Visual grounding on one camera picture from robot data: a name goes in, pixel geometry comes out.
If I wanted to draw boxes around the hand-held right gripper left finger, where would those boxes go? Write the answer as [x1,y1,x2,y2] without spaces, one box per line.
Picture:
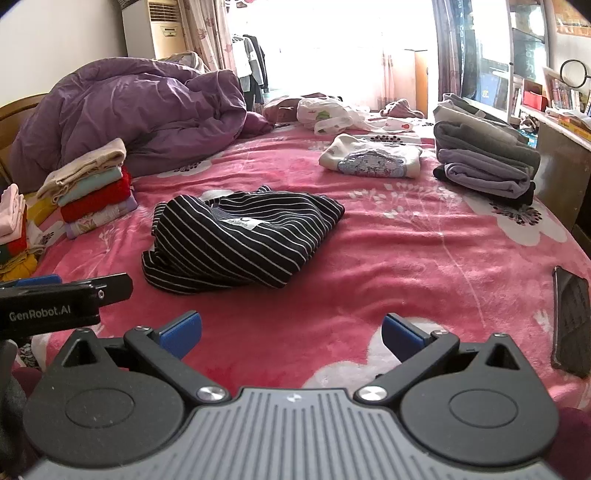
[48,310,232,407]

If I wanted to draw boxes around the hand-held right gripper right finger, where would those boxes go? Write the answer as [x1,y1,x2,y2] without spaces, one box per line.
[355,313,529,404]

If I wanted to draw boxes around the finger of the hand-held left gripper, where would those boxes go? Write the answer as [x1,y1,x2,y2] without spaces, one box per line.
[0,275,62,287]
[0,273,134,306]

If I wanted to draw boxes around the black white-striped sock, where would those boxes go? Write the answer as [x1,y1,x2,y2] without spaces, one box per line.
[141,185,346,296]

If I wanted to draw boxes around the stack of grey folded clothes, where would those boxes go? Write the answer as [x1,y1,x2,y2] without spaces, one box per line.
[434,121,542,178]

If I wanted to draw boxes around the hanging clothes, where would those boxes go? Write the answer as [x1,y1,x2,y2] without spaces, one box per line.
[231,33,269,107]

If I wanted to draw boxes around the pink floral blanket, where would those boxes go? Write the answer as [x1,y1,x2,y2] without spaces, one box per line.
[28,117,591,416]

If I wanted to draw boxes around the lilac floral folded garment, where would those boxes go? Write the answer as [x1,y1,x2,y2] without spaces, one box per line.
[65,194,139,240]

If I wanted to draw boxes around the pale pink folded garment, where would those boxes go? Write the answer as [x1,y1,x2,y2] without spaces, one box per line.
[0,184,27,245]

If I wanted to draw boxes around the red folded garment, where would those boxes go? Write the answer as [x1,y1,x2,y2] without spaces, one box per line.
[60,168,134,223]

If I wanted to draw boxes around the mint folded garment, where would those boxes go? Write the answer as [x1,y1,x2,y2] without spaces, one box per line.
[58,166,125,207]

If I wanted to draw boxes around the wooden headboard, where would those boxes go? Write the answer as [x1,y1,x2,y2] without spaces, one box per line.
[0,93,49,185]

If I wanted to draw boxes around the black smartphone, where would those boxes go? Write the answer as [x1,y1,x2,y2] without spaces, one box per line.
[551,265,591,378]

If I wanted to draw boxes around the purple duvet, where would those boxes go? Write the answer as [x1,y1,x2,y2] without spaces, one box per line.
[9,58,278,192]

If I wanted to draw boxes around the lilac grey folded garment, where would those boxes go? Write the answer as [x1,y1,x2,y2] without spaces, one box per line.
[435,148,532,195]

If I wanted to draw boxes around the white printed folded sweatshirt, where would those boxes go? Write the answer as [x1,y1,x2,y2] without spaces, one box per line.
[318,133,423,180]

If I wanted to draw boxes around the black folded garment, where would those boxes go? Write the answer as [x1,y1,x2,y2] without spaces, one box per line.
[432,166,536,207]

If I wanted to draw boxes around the person's maroon clothing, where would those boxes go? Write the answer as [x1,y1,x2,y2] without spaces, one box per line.
[556,405,591,480]

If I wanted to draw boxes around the white red patterned cloth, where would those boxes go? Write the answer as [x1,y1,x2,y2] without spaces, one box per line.
[364,117,424,145]

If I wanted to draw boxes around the mauve crumpled garment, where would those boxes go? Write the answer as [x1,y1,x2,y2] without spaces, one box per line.
[379,98,426,120]

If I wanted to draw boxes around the light grey folded garment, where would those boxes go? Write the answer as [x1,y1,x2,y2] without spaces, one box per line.
[434,93,520,136]

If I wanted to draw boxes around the white printed plastic bag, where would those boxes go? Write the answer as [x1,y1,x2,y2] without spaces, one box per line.
[296,96,371,136]

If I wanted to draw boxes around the grey desk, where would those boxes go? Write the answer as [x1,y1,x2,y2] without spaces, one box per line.
[519,104,591,241]

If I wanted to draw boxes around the dusty pink pillow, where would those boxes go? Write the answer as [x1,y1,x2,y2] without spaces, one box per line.
[262,95,302,124]

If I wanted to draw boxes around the white standing air conditioner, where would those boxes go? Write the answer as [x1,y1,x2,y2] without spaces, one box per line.
[121,0,186,62]

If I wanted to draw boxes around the orange wooden cabinet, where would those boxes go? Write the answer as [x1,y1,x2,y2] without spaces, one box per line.
[413,48,431,110]

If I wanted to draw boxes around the pink floral curtain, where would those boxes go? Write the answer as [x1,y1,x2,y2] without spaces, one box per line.
[178,0,237,75]

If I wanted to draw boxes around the red box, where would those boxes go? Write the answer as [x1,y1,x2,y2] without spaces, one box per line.
[522,90,548,112]

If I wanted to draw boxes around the dark striped curtain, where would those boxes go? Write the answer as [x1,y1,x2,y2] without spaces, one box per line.
[431,0,465,100]

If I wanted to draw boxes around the glass display cabinet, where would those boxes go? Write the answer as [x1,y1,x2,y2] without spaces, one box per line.
[462,0,551,121]

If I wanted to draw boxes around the black round ring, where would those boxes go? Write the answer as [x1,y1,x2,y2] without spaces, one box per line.
[560,60,591,91]

